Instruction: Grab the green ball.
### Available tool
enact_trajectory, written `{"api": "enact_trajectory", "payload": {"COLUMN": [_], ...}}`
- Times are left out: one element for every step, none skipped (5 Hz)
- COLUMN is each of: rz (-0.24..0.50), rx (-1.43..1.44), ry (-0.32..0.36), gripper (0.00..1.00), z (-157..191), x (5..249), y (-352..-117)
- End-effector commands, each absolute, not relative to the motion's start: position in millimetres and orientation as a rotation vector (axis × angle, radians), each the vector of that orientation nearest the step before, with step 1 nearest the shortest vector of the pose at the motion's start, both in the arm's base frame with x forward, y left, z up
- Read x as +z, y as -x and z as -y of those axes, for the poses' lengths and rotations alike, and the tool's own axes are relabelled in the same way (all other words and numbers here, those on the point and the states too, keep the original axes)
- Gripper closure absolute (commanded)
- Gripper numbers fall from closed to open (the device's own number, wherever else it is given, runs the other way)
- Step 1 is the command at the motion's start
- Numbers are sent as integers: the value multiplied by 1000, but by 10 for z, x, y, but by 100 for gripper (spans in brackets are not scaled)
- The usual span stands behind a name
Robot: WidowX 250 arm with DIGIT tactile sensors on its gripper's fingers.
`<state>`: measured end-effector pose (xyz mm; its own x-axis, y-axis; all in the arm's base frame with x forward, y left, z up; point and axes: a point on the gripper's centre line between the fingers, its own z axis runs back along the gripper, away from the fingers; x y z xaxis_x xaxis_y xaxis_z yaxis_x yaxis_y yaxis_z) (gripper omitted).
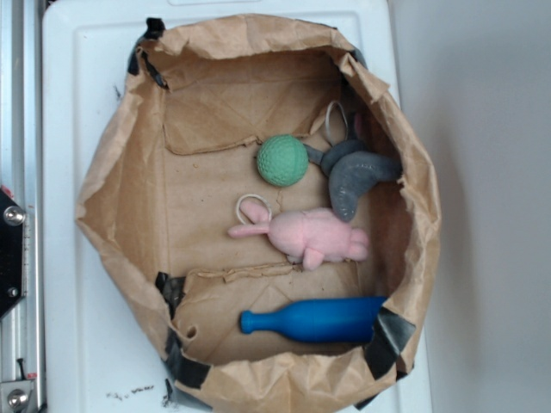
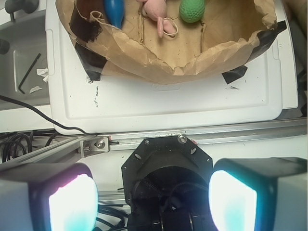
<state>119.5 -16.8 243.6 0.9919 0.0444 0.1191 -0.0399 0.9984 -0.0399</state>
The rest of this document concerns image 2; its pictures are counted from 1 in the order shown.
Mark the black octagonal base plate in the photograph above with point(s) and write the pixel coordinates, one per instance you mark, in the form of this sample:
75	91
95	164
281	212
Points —
157	165

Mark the pink plush toy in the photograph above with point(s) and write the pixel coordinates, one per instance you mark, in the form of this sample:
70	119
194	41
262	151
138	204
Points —
156	10

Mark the black allen key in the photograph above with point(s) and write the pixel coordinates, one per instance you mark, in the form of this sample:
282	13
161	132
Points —
27	73

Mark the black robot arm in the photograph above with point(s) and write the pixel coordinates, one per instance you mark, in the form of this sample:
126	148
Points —
185	209

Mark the brown paper bag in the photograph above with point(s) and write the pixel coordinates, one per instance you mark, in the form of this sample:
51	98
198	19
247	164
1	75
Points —
166	49

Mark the green dimpled ball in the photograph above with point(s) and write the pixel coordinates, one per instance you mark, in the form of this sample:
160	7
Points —
191	11

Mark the aluminium frame rail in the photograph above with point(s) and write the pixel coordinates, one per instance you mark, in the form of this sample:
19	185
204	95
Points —
18	148

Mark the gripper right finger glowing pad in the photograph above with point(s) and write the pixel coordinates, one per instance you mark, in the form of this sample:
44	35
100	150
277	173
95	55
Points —
259	194

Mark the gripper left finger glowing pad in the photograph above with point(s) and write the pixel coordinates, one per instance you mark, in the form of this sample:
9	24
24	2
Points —
47	197

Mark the blue plastic bowling pin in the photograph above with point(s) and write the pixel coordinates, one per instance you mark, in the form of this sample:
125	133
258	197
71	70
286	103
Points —
114	10

